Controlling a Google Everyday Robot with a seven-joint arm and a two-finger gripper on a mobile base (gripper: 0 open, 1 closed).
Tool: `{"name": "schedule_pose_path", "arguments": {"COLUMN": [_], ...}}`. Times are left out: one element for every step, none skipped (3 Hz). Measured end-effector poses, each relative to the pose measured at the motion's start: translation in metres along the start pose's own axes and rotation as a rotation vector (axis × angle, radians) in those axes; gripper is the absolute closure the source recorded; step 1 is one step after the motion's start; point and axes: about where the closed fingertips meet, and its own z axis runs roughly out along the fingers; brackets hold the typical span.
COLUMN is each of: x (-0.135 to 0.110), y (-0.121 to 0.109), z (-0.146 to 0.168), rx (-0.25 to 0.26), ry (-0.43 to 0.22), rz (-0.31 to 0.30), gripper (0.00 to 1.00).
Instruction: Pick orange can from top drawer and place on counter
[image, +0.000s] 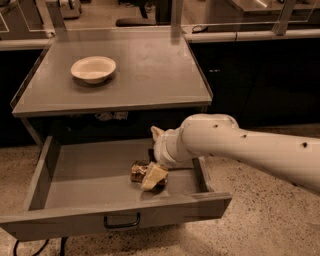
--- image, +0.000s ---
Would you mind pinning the black object on ledge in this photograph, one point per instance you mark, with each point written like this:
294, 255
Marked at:
199, 29

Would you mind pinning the white round bowl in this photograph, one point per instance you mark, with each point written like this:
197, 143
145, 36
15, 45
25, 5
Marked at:
94, 69

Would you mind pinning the grey cabinet counter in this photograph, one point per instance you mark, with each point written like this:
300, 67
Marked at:
154, 70

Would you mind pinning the crushed orange can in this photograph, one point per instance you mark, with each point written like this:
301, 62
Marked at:
138, 171

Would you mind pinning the black drawer handle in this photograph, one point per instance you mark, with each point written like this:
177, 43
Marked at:
121, 221

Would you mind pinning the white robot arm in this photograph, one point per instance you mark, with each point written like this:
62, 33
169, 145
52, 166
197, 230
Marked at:
294, 159

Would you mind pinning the grey open top drawer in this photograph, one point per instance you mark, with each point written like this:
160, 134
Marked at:
75, 186

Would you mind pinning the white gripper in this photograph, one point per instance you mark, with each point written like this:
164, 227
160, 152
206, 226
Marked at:
162, 147

